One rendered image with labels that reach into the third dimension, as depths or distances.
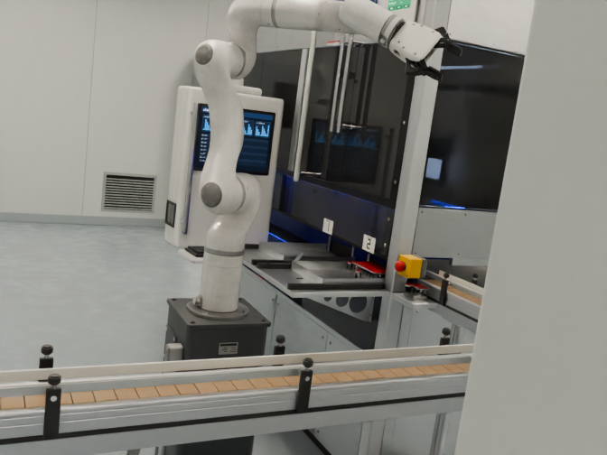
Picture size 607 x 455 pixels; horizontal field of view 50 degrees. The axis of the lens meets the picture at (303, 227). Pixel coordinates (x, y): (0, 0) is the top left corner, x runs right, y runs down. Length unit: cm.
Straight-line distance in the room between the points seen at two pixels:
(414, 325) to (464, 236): 39
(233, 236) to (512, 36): 132
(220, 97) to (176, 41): 587
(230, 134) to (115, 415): 95
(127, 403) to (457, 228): 163
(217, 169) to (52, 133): 572
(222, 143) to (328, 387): 83
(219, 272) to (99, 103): 575
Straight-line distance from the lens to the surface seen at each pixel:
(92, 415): 123
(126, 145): 763
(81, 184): 761
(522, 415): 80
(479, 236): 261
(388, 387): 146
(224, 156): 187
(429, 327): 258
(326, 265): 262
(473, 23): 249
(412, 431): 274
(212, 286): 194
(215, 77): 187
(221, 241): 190
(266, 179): 322
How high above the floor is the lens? 147
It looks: 9 degrees down
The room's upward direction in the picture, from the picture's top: 7 degrees clockwise
